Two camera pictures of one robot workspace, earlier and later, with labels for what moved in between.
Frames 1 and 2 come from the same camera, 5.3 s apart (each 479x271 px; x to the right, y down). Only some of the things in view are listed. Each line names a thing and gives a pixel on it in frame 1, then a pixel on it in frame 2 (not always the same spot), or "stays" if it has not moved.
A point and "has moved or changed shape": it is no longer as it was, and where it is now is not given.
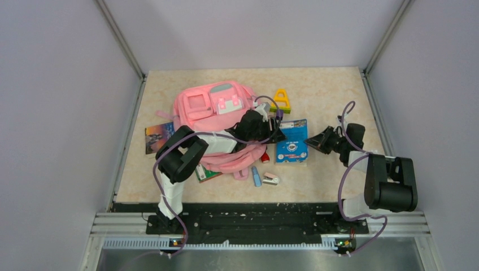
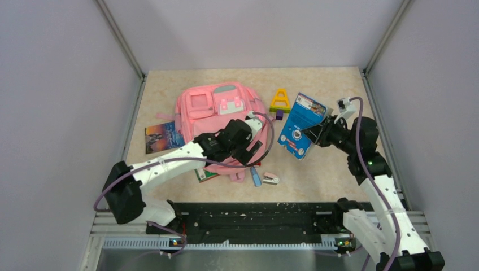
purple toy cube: (279, 114) stays
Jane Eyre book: (155, 136) stays
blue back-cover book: (293, 149) has moved or changed shape
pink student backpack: (216, 107) stays
